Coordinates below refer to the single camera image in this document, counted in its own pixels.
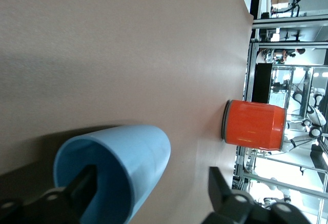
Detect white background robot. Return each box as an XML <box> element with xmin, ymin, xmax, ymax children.
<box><xmin>280</xmin><ymin>89</ymin><xmax>327</xmax><ymax>154</ymax></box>

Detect aluminium cell frame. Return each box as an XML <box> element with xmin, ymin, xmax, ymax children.
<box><xmin>232</xmin><ymin>0</ymin><xmax>328</xmax><ymax>224</ymax></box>

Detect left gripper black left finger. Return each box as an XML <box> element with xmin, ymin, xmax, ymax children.
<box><xmin>0</xmin><ymin>164</ymin><xmax>98</xmax><ymax>224</ymax></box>

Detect light blue plastic cup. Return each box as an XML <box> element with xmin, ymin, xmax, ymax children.
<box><xmin>53</xmin><ymin>124</ymin><xmax>172</xmax><ymax>223</ymax></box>

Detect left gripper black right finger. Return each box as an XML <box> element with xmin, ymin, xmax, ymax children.
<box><xmin>202</xmin><ymin>166</ymin><xmax>308</xmax><ymax>224</ymax></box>

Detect orange can with grey lid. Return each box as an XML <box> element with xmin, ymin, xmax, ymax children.
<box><xmin>222</xmin><ymin>99</ymin><xmax>287</xmax><ymax>151</ymax></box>

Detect brown table mat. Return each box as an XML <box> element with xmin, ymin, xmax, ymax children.
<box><xmin>0</xmin><ymin>0</ymin><xmax>255</xmax><ymax>224</ymax></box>

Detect black flat panel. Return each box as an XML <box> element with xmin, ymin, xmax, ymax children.
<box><xmin>252</xmin><ymin>63</ymin><xmax>273</xmax><ymax>104</ymax></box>

